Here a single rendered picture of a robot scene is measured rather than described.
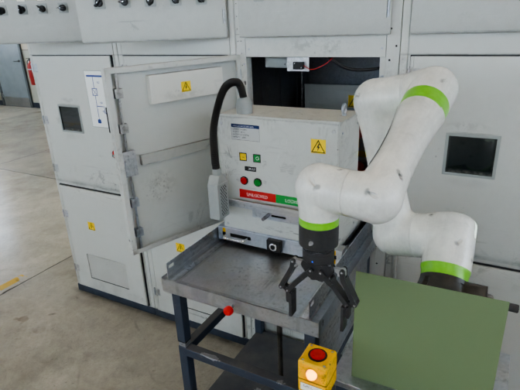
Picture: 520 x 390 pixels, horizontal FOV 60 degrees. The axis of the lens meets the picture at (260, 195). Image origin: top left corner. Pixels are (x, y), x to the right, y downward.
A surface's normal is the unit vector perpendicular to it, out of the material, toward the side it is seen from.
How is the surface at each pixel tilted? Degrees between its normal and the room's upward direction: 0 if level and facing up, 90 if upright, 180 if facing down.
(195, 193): 90
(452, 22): 90
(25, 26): 90
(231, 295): 0
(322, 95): 90
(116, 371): 0
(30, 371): 0
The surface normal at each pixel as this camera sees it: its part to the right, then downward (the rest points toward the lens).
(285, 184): -0.48, 0.33
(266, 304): -0.04, -0.93
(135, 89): 0.67, 0.25
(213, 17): -0.01, 0.37
